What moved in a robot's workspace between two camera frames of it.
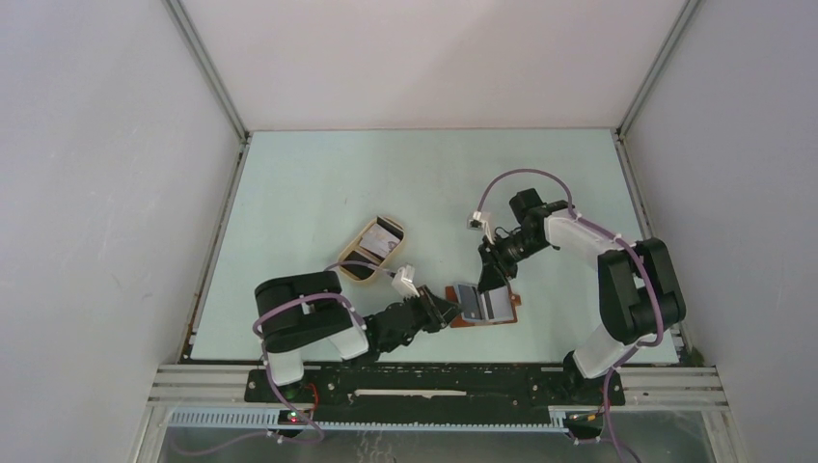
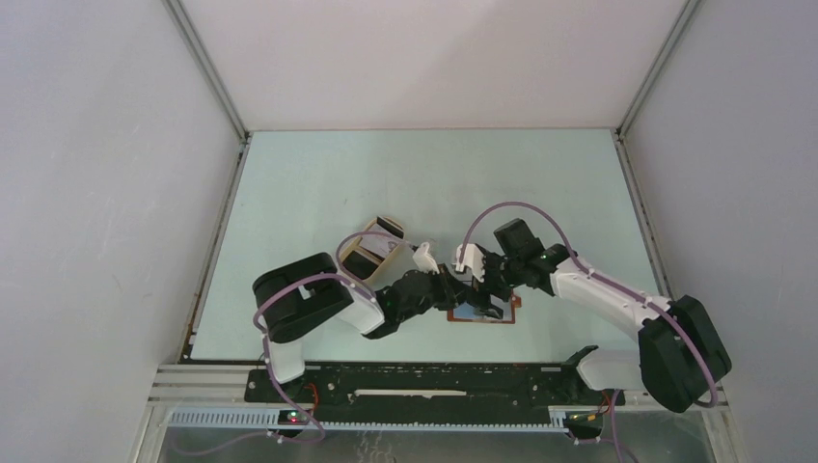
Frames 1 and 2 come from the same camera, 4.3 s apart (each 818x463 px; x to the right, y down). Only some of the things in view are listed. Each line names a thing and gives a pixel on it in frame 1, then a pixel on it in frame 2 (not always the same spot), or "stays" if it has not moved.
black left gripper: [442, 311] -> [449, 299]
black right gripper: [492, 276] -> [491, 258]
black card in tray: [355, 270] stays
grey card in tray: [379, 240] stays
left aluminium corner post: [191, 33] stays
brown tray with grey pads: [497, 306] stays
